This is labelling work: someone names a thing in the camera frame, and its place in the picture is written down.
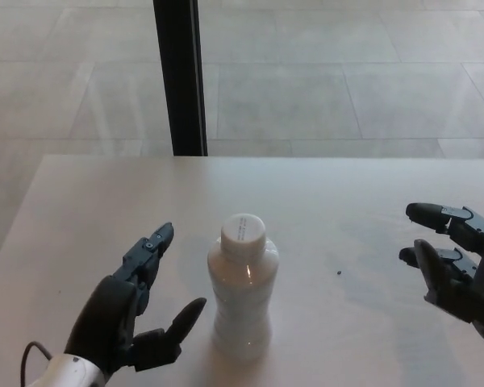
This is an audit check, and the black vertical post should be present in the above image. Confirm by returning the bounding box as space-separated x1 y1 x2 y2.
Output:
152 0 209 157

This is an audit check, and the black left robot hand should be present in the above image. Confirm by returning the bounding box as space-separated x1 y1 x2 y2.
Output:
64 221 207 376

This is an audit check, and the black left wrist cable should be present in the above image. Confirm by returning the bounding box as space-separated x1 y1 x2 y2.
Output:
20 341 54 387

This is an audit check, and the white screw cap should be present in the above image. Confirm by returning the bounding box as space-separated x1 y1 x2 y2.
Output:
220 214 266 256

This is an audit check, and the white plastic bottle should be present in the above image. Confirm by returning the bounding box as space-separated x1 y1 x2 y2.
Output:
207 236 280 361

